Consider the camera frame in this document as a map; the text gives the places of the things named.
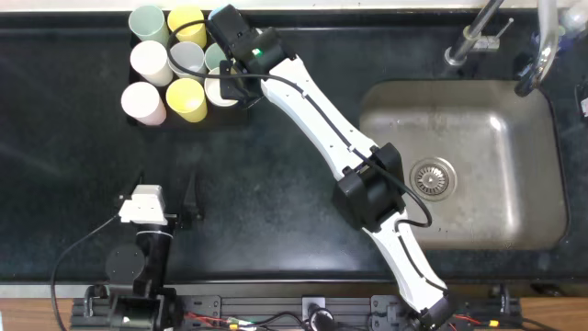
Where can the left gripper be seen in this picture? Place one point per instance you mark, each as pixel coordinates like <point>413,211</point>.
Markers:
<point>181,220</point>

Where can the pink cup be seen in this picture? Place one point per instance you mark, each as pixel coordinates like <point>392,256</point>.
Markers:
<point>141,102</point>

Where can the yellow cup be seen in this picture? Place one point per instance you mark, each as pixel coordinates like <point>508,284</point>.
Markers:
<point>185,99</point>
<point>190,34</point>

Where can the white cup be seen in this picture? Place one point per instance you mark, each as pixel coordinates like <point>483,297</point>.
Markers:
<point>150,61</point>
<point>212,92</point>

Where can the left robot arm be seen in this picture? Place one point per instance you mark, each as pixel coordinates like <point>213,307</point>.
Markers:
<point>154,257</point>

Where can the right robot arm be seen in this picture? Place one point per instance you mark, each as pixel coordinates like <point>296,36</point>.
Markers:
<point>321,124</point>

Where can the black tray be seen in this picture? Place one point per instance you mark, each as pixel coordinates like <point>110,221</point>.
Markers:
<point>227,117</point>

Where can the grey cup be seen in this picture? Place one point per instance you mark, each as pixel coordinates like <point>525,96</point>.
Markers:
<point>188,57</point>

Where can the mint green cup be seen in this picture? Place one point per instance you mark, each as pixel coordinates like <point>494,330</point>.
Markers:
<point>213,55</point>

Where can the sage green cup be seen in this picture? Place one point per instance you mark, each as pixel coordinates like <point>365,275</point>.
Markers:
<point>148,23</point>

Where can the steel tap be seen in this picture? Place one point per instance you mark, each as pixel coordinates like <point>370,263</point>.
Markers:
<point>459,48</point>

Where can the steel sink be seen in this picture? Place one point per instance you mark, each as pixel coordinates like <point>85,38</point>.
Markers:
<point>505,161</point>

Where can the blue soap bottle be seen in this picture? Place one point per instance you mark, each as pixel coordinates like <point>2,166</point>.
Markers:
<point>574,20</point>

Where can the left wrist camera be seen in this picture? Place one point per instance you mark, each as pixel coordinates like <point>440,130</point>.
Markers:
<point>143,207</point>

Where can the mounting rail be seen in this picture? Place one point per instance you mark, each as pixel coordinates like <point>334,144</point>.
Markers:
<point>266,310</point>

